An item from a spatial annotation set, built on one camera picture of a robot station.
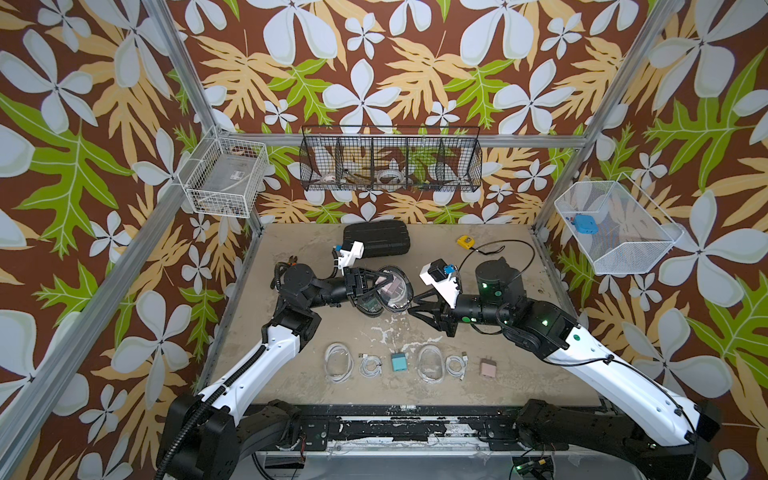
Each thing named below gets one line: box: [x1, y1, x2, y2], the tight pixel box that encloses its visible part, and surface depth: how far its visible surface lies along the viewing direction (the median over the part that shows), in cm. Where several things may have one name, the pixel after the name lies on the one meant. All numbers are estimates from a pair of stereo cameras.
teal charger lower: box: [391, 352, 407, 372], surface depth 86 cm
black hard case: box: [342, 220, 410, 258], surface depth 113 cm
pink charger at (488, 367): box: [480, 356, 497, 378], surface depth 86 cm
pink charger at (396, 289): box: [381, 278, 407, 304], surface depth 64 cm
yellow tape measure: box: [457, 235, 475, 250], surface depth 117 cm
